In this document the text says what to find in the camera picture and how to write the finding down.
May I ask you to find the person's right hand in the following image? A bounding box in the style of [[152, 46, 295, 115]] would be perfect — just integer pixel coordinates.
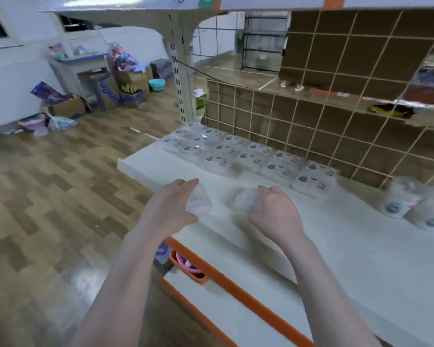
[[247, 185, 306, 246]]

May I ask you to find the person's left hand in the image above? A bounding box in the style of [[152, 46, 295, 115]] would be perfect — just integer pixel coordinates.
[[141, 178, 200, 238]]

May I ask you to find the clear plastic tissue packet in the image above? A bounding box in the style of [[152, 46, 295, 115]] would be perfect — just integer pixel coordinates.
[[234, 187, 262, 216], [185, 182, 213, 216]]

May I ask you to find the person's right forearm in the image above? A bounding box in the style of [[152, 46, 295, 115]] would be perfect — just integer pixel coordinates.
[[279, 232, 383, 347]]

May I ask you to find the person's left forearm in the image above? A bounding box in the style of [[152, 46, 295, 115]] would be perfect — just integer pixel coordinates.
[[69, 227, 175, 347]]

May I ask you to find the row of clear tissue packs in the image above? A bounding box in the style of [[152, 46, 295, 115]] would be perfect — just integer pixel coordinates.
[[158, 121, 340, 203]]

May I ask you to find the orange plastic basket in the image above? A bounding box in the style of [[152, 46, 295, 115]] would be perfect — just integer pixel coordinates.
[[169, 250, 209, 285]]

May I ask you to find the white metal shelf board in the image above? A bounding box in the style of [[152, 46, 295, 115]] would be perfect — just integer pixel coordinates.
[[117, 139, 434, 347]]

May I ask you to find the small box of bottles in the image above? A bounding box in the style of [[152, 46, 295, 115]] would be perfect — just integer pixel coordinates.
[[119, 83, 148, 107]]

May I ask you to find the white slotted shelf upright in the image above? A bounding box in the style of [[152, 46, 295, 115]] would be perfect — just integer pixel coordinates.
[[168, 12, 197, 124]]

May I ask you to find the open brown cardboard box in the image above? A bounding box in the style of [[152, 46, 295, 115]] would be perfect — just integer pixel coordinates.
[[113, 66, 153, 94]]

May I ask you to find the white orange-edged lower shelf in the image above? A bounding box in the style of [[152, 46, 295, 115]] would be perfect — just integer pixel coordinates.
[[161, 236, 316, 347]]

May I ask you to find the tall blue-printed cardboard box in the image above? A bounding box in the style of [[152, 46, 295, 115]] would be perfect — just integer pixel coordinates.
[[90, 71, 122, 111]]

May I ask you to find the white tub with teal label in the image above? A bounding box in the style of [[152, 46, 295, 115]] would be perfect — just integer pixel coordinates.
[[378, 176, 426, 219], [404, 191, 434, 230]]

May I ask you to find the clear plastic bag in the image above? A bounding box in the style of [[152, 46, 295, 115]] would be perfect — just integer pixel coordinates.
[[48, 115, 79, 133]]

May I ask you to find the low brown cardboard box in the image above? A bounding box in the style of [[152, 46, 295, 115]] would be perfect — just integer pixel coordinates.
[[48, 96, 88, 119]]

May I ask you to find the pile of colourful packets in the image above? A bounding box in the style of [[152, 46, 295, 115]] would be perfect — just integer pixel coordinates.
[[106, 42, 146, 73]]

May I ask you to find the yellow-green packet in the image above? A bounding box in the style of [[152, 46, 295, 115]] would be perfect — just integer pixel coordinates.
[[368, 103, 416, 120]]

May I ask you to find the black metal rack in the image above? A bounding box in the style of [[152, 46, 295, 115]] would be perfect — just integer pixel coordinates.
[[241, 12, 291, 73]]

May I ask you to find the pink and teal plastic item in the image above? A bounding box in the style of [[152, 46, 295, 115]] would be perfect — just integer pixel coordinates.
[[17, 113, 50, 138]]

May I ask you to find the purple plastic packet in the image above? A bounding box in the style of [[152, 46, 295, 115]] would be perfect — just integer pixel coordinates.
[[30, 81, 68, 105]]

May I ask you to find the white overhead shelf board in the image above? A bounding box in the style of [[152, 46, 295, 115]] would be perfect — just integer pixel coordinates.
[[37, 0, 434, 14]]

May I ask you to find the cream wire grid panel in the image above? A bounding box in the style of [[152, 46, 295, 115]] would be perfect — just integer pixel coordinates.
[[192, 10, 434, 189]]

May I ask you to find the black cable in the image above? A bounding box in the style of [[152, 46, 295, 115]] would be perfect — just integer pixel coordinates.
[[173, 58, 219, 83]]

